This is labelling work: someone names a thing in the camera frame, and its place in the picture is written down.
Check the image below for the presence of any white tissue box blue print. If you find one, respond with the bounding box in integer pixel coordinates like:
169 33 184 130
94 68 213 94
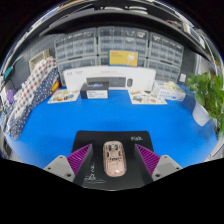
151 79 187 102

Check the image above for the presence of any green plant in white pot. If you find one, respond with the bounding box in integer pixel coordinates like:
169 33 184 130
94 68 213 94
186 72 224 136

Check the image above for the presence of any yellow and blue box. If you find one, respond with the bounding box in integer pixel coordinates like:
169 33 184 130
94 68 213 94
108 49 139 68

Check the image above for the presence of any black mouse pad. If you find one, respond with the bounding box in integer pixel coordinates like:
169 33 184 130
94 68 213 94
71 129 155 192

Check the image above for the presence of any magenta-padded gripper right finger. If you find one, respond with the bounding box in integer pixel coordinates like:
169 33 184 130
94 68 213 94
133 143 184 187

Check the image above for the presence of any small black box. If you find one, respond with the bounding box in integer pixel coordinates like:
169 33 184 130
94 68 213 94
79 81 110 100

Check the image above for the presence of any white dotted cloth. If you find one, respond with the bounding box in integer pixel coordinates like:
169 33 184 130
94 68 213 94
13 56 58 111

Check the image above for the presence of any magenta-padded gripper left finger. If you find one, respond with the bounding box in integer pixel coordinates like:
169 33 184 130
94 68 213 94
43 143 95 188

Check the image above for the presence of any black wall shelf unit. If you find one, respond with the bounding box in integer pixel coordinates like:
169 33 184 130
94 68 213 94
0 0 224 68

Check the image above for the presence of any navy dotted cloth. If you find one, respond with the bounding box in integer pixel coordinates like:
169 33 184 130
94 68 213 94
6 68 61 141

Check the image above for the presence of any illustrated picture sheet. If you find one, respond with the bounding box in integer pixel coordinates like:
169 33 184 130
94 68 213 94
47 88 81 104
128 89 168 106

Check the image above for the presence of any long white keyboard box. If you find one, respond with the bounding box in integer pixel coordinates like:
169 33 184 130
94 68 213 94
62 64 157 92

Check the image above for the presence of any white framed board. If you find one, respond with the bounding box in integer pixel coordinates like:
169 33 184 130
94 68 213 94
28 49 51 72

